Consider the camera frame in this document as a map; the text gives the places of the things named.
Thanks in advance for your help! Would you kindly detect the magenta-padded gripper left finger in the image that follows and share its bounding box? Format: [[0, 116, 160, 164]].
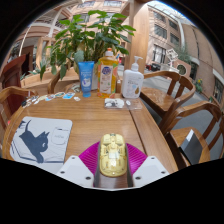
[[55, 141, 102, 189]]

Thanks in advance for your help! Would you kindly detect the white sculpture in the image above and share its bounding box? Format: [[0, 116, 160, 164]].
[[165, 48, 181, 72]]

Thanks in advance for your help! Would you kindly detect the yellow liquid bottle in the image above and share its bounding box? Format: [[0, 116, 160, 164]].
[[97, 47, 120, 99]]

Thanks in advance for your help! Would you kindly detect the clear plastic package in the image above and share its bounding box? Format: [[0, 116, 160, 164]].
[[104, 97, 143, 111]]

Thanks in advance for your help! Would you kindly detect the blue tube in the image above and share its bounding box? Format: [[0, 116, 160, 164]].
[[77, 60, 96, 98]]

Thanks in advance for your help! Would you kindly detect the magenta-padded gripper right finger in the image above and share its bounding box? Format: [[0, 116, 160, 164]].
[[125, 142, 170, 189]]

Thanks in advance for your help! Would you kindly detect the grey cat print mouse pad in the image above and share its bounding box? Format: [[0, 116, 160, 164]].
[[9, 115, 74, 175]]

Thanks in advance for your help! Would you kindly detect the yellow computer mouse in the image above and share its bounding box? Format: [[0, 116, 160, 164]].
[[98, 132, 128, 178]]

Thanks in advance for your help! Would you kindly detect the bunch of keys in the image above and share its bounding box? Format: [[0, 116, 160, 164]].
[[20, 96, 39, 108]]

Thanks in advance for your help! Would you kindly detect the dark red wooden pedestal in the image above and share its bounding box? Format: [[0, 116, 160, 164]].
[[0, 54, 28, 89]]

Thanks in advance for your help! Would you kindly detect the wooden armchair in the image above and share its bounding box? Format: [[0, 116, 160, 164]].
[[0, 85, 39, 134], [47, 68, 81, 94], [159, 100, 224, 171], [139, 70, 197, 129]]

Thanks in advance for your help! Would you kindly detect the blue sticker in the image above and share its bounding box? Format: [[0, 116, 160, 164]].
[[62, 92, 76, 100]]

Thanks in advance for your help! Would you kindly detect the agave plant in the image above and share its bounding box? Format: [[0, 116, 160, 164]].
[[28, 58, 48, 76]]

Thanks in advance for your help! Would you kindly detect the white pump bottle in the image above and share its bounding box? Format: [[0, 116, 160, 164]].
[[121, 55, 145, 100]]

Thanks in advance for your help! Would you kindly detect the green plant in white pot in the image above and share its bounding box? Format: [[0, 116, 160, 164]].
[[39, 9, 137, 92]]

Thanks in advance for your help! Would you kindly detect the black notebook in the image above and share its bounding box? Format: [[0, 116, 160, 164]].
[[179, 129, 204, 165]]

